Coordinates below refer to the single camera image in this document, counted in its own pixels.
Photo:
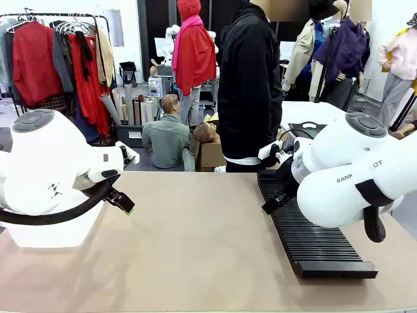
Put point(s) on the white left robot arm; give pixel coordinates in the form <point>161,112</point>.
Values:
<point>49,153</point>

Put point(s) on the clear plastic storage box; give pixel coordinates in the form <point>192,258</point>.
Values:
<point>49,233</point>

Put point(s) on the brown cardboard box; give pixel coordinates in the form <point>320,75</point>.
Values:
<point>211,155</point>

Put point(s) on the beige paper roll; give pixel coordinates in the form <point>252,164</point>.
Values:
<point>118,104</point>

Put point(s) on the person torso black jacket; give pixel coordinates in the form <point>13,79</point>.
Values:
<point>247,81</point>

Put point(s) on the black slotted PCB rack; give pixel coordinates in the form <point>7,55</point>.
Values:
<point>312,241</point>

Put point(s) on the grey hanging garment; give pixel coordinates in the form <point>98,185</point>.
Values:
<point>63,62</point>

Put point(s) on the slanted grey paper roll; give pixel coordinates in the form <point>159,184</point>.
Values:
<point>110,109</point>

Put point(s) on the brown-haired mannequin head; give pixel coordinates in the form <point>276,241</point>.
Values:
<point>205,132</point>

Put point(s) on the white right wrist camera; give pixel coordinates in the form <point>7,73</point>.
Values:
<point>267,150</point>

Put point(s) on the seated mannequin grey-green jacket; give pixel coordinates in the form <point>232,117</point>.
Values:
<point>166,140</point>

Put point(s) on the white table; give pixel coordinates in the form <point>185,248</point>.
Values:
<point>309,112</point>

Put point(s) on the grey storage bin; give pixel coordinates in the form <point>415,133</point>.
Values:
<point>128,135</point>

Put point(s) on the mannequin in beige coat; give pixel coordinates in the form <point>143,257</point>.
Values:
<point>303,49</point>

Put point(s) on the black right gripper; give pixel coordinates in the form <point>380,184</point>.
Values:
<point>292,186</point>

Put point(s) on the mannequin in red coat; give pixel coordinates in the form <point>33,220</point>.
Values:
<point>195,55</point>

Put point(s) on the black hanging scarf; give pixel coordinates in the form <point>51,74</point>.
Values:
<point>85,55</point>

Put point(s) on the mannequin in purple jacket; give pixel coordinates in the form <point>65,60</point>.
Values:
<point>342,55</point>

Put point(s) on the beige hanging garment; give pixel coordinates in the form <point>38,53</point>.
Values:
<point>106,58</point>

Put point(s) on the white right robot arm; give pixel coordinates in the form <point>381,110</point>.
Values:
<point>342,195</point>

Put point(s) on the red hanging jacket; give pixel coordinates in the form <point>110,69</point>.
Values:
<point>32,62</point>

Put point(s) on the black metal clothes rack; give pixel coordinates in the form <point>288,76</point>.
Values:
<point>97,39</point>

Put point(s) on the red hanging dress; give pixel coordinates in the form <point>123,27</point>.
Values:
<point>91,98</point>

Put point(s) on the mannequin in pink hoodie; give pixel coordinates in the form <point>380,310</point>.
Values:
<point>399,62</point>

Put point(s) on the tall grey paper roll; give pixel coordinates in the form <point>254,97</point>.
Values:
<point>129,104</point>

